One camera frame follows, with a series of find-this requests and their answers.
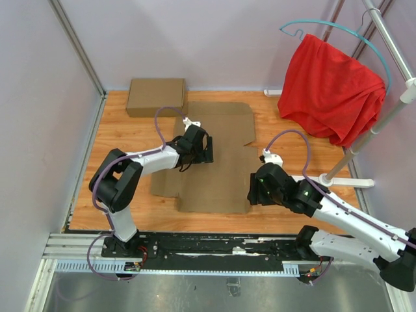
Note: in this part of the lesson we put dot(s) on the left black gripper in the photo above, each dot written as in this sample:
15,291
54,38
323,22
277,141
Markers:
206,155

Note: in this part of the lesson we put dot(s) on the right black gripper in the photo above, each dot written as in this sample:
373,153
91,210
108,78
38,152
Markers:
255,192

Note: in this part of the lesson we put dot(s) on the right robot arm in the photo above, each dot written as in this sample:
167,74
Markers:
372,243

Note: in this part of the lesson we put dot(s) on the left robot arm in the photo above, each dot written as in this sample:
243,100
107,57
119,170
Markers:
114,184

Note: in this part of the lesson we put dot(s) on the folded cardboard box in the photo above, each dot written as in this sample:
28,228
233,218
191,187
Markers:
146,96

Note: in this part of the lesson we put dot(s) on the white rack foot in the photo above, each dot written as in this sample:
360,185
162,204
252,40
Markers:
272,92

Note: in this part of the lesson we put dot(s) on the red cloth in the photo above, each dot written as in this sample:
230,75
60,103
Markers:
328,87

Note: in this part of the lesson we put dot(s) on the white clothes rack stand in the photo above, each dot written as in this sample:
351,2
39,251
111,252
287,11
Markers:
383,97

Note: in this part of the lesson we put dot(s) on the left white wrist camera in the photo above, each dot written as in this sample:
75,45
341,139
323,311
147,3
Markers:
188,122

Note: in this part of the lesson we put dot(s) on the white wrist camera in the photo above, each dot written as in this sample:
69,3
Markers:
269,157
188,122

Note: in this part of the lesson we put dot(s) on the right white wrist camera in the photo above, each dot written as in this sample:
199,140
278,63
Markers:
269,157

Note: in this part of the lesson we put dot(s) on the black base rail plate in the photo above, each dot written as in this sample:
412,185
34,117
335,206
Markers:
208,251

